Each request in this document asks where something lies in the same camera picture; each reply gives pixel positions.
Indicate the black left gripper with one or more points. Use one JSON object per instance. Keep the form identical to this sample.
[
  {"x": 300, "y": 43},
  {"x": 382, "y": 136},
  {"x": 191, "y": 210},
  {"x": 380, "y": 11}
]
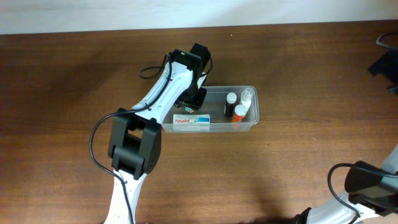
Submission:
[{"x": 196, "y": 104}]

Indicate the gold-lid balm jar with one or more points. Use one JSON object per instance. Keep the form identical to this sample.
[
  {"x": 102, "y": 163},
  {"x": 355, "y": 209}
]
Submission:
[{"x": 189, "y": 110}]

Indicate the white Panadol box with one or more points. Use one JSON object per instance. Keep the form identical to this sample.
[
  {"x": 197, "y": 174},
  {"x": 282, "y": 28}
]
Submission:
[{"x": 191, "y": 122}]

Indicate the black bottle white cap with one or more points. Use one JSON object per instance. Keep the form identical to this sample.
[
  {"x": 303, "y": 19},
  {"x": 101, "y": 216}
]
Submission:
[{"x": 229, "y": 104}]

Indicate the orange bottle white cap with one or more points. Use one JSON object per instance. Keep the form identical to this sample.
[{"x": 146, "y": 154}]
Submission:
[{"x": 239, "y": 113}]

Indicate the white calamine lotion bottle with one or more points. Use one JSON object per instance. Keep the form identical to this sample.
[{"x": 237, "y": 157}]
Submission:
[{"x": 246, "y": 97}]

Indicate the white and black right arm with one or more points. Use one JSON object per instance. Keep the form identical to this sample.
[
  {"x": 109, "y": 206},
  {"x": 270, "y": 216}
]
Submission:
[{"x": 369, "y": 192}]

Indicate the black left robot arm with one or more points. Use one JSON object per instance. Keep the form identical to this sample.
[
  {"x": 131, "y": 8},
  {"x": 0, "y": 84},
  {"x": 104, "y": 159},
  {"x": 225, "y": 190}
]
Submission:
[{"x": 135, "y": 142}]

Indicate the clear plastic container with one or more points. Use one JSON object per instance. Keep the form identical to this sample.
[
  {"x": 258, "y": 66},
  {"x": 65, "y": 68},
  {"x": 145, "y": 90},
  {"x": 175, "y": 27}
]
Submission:
[{"x": 213, "y": 105}]

